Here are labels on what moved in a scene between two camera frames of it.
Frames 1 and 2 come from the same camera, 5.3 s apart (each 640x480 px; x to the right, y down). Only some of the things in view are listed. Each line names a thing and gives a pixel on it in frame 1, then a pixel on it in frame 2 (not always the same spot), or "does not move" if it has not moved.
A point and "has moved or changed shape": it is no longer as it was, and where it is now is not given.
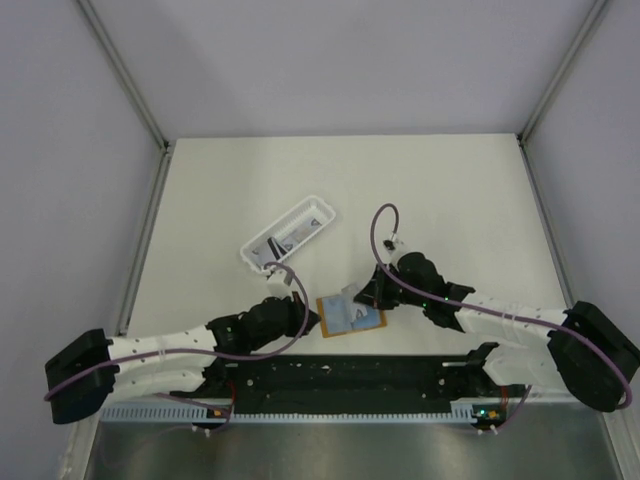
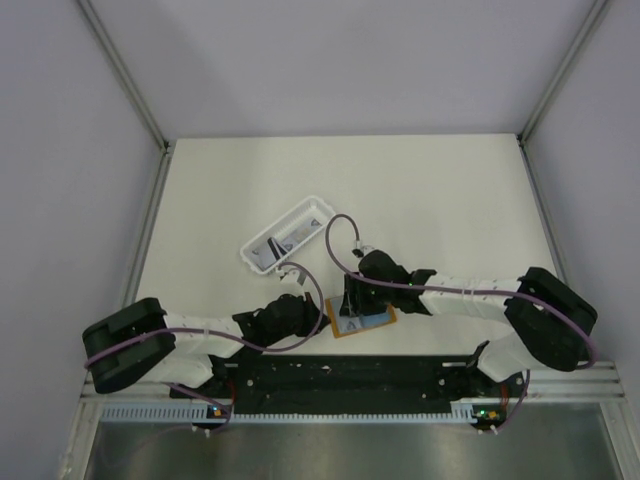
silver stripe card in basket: [269, 252] does not move
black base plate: [351, 384] does not move
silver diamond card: [353, 307] has moved or changed shape
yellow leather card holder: [335, 318] does not move
